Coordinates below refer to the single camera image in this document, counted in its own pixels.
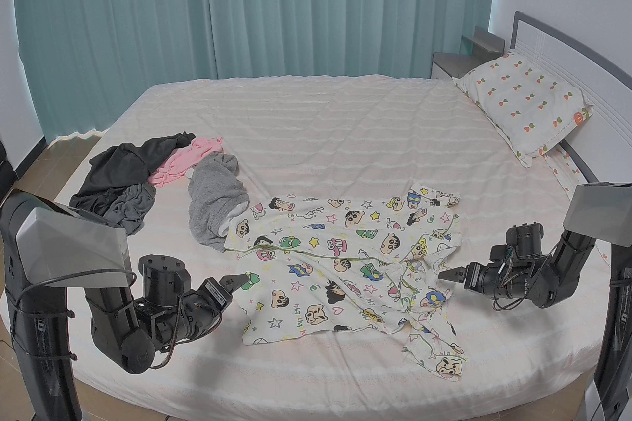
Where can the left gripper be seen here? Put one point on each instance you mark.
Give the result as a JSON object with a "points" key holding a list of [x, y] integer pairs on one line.
{"points": [[212, 303]]}

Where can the grey sweater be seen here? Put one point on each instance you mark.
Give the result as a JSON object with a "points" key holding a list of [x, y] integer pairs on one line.
{"points": [[212, 197]]}

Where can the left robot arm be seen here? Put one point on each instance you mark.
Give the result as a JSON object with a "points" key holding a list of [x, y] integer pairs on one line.
{"points": [[64, 241]]}

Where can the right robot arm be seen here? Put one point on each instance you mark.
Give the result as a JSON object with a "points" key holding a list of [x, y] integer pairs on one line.
{"points": [[558, 271]]}

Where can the white printed pillow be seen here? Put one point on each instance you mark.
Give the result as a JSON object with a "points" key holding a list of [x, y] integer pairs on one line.
{"points": [[523, 103]]}

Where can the grey white bedside table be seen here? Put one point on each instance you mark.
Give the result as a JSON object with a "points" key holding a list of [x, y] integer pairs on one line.
{"points": [[452, 64]]}

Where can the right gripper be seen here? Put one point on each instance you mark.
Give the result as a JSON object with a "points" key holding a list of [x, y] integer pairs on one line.
{"points": [[481, 280]]}

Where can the white printed pyjama top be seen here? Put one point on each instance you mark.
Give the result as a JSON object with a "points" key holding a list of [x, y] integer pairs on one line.
{"points": [[321, 281]]}

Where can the bed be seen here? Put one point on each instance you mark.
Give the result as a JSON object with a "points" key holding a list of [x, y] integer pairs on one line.
{"points": [[345, 128]]}

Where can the pink garment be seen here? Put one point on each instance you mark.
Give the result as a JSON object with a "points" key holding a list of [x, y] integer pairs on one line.
{"points": [[182, 160]]}

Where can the black garment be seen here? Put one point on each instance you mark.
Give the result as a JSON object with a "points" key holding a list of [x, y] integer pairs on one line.
{"points": [[118, 167]]}

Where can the dark grey garment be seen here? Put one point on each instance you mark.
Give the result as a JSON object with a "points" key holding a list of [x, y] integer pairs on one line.
{"points": [[126, 207]]}

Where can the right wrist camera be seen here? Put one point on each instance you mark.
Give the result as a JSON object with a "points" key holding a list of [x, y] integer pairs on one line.
{"points": [[501, 255]]}

